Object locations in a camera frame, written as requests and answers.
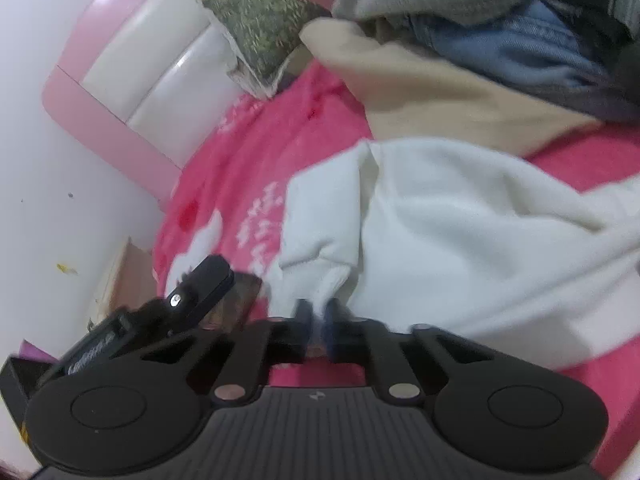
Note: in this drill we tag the blue denim garment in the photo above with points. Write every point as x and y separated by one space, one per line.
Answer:
510 50

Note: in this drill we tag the white garment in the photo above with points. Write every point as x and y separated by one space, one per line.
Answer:
450 240

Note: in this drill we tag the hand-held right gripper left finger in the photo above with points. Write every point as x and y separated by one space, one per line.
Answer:
303 325

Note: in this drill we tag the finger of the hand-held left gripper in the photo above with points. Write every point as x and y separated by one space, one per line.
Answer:
205 280

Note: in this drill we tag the pink floral blanket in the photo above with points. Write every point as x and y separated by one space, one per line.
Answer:
250 150

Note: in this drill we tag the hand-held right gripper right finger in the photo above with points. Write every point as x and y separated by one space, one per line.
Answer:
330 327

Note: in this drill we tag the green patterned pillow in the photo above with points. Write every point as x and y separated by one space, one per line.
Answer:
265 25

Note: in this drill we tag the pink white headboard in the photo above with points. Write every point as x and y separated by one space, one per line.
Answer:
110 127

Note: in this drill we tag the wooden nightstand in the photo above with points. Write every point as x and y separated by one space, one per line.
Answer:
130 280

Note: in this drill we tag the beige garment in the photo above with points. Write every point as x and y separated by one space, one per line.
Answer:
425 100

